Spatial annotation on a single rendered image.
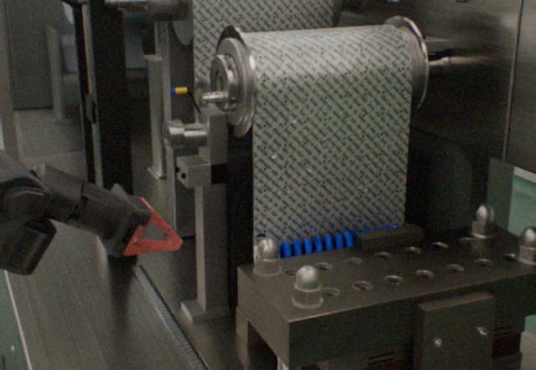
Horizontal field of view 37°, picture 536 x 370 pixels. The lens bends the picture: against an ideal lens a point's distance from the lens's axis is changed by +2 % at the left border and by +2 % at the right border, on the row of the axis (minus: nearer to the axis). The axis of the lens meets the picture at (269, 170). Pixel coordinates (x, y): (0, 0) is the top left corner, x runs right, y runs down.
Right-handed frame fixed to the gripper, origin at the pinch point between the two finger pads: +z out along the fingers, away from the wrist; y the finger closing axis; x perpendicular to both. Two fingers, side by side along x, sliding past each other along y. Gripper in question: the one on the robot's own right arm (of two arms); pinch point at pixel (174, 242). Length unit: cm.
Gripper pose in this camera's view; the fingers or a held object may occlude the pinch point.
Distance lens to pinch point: 102.3
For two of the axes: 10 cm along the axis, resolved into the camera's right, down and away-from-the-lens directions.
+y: 4.0, 2.8, -8.7
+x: 4.8, -8.8, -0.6
